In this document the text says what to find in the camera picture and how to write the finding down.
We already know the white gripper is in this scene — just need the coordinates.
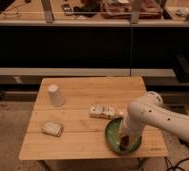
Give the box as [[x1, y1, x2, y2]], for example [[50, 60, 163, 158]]
[[120, 117, 144, 140]]

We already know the red pepper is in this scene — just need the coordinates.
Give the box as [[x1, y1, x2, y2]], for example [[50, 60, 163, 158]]
[[119, 136, 129, 151]]

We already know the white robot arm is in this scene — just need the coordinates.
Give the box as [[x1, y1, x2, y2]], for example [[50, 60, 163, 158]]
[[120, 91, 189, 142]]

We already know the white rectangular packet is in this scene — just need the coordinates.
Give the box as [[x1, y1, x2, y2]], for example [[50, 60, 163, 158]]
[[89, 105, 123, 120]]

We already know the wooden table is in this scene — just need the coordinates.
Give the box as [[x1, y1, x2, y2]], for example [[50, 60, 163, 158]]
[[18, 76, 169, 162]]

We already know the white plastic cup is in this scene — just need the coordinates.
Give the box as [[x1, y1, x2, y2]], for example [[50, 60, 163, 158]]
[[48, 84, 65, 107]]

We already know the clear tray on shelf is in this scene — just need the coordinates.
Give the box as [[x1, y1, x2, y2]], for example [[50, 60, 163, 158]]
[[100, 0, 162, 19]]

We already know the black device on shelf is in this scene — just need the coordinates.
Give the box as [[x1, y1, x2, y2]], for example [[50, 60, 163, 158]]
[[61, 4, 73, 16]]

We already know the black cable on floor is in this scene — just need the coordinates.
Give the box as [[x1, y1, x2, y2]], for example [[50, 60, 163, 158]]
[[164, 105, 189, 171]]

